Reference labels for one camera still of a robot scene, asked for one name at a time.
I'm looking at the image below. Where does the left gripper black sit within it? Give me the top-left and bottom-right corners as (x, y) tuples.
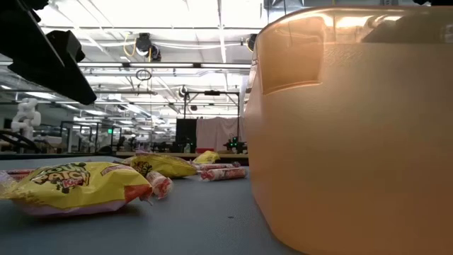
(0, 0), (97, 106)

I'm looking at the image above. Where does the yellow Sour Patch Kids bag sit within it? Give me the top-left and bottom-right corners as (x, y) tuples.
(193, 150), (221, 165)
(0, 161), (154, 217)
(122, 152), (198, 179)

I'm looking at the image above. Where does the Smarties candy roll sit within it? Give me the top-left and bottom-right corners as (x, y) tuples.
(193, 161), (241, 171)
(199, 166), (248, 182)
(145, 170), (174, 200)

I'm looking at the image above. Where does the long ceiling light bar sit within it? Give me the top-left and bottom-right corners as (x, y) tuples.
(76, 62), (253, 69)

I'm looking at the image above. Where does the black upright panel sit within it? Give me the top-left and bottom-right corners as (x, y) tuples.
(176, 118), (198, 153)

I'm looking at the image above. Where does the pink curtain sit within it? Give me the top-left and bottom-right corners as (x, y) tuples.
(196, 116), (248, 152)

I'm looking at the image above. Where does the green-lit black robot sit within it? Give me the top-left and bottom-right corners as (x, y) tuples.
(222, 136), (248, 154)

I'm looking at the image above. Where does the blue table mat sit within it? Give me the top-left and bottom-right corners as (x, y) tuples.
(0, 155), (305, 255)

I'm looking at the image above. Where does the orange translucent plastic bin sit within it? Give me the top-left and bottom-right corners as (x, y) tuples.
(243, 5), (453, 255)

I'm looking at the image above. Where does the black-framed glass enclosure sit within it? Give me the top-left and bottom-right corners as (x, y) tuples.
(59, 120), (123, 154)

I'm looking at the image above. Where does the black gantry frame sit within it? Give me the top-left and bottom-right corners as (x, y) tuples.
(182, 90), (241, 120)

